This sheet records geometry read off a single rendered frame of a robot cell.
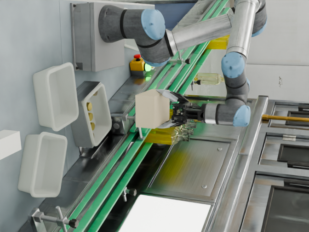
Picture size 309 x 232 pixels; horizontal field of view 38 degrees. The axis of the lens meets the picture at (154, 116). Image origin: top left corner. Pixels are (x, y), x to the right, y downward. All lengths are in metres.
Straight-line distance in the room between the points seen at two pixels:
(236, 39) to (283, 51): 6.57
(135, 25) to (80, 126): 0.46
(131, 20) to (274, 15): 6.29
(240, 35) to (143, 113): 0.44
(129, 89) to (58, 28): 0.58
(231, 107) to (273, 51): 6.63
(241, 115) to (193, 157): 0.62
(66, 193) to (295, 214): 0.90
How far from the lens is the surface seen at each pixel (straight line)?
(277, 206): 1.91
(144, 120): 1.64
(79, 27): 1.81
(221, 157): 2.10
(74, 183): 1.78
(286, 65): 8.27
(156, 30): 1.74
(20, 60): 1.57
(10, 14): 1.54
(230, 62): 1.50
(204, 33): 1.85
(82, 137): 1.85
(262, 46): 8.16
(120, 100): 2.09
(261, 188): 1.99
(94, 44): 1.77
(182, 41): 1.84
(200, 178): 1.99
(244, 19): 1.66
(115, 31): 1.79
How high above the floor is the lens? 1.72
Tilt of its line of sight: 21 degrees down
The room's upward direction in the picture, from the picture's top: 95 degrees clockwise
